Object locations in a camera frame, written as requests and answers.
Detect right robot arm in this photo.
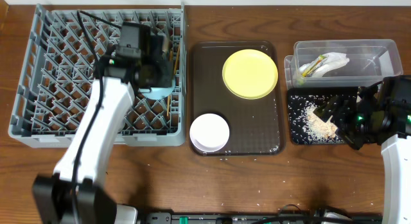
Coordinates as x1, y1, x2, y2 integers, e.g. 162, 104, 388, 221
314, 75, 410, 223

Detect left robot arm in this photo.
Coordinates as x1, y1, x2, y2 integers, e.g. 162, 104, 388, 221
32, 22, 173, 223

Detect yellow plate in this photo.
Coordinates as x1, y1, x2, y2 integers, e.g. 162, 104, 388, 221
222, 49, 279, 99

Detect grey dishwasher rack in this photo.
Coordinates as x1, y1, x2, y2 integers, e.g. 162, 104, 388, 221
8, 5, 187, 148

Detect clear plastic bin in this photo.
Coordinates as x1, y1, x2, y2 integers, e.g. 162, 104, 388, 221
284, 39, 403, 89

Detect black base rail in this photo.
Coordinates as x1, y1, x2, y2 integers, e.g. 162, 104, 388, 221
137, 204, 383, 224

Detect black waste tray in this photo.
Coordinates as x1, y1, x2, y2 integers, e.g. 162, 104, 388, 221
286, 86, 381, 145

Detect rice and nut leftovers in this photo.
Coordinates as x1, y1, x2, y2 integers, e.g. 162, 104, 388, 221
288, 95, 343, 145

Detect white paper napkin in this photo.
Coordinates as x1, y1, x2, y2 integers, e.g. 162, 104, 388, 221
299, 52, 350, 78

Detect dark brown serving tray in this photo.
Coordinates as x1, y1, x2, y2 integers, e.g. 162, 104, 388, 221
188, 40, 286, 157

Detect light blue bowl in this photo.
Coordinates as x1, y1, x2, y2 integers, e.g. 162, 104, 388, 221
139, 80, 175, 100

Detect green snack wrapper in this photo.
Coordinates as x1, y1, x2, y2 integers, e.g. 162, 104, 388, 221
302, 55, 327, 77

